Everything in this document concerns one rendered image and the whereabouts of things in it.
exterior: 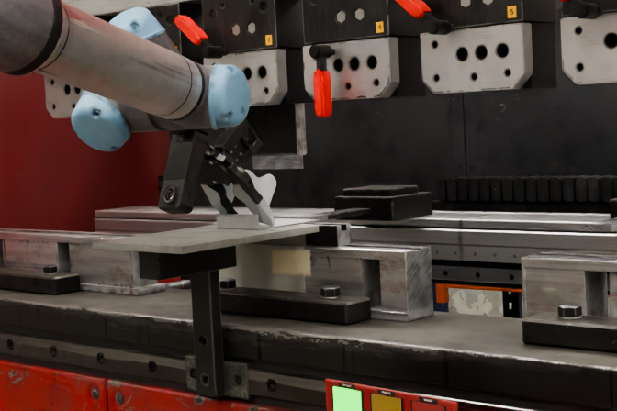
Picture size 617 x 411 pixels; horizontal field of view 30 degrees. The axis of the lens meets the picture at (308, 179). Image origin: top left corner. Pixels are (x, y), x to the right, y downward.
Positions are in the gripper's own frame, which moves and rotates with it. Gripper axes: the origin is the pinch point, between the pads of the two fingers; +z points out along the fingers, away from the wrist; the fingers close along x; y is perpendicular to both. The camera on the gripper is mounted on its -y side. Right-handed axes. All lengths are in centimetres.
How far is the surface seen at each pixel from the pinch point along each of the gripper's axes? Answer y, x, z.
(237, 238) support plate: -8.9, -8.3, -6.5
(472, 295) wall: 252, 232, 329
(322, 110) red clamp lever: 9.6, -15.3, -12.2
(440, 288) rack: 97, 80, 132
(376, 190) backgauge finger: 21.8, -2.5, 15.3
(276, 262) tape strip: -1.0, -1.1, 7.4
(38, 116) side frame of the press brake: 31, 86, 3
